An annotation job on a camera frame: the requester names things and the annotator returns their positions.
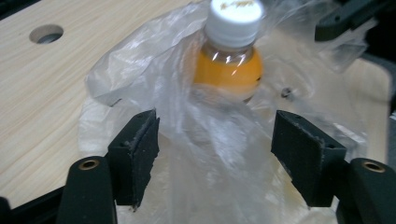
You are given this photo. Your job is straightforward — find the orange drink bottle white cap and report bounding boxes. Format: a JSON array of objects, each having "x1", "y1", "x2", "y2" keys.
[{"x1": 192, "y1": 0, "x2": 265, "y2": 104}]

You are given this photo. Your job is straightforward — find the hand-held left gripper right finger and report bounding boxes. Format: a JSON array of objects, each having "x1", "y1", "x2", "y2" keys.
[{"x1": 270, "y1": 109, "x2": 347, "y2": 208}]

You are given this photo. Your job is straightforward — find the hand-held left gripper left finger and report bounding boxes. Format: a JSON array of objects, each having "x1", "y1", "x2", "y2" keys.
[{"x1": 106, "y1": 108, "x2": 161, "y2": 209}]

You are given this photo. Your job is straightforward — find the clear plastic bag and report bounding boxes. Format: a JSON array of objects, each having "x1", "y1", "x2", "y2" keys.
[{"x1": 78, "y1": 0, "x2": 375, "y2": 224}]

